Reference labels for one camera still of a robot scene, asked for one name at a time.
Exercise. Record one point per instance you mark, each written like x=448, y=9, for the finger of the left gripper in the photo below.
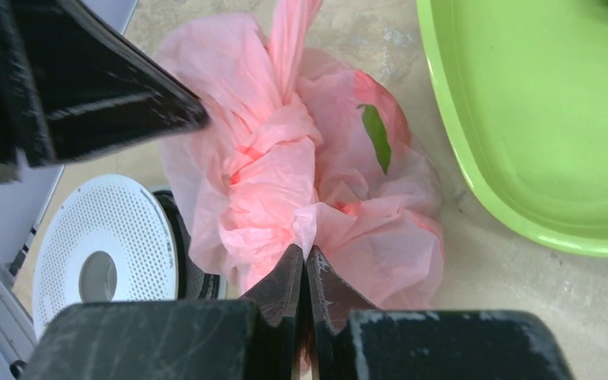
x=72, y=89

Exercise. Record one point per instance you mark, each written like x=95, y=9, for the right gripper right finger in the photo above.
x=354, y=339

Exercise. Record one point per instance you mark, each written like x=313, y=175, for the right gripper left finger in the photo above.
x=251, y=337

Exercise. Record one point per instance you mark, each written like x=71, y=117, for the pink plastic bag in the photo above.
x=286, y=160

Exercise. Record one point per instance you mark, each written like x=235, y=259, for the green fake leaf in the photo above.
x=377, y=133

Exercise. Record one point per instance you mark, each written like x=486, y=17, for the white filament spool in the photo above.
x=114, y=240

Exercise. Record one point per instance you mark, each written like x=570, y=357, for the green plastic tray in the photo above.
x=522, y=89

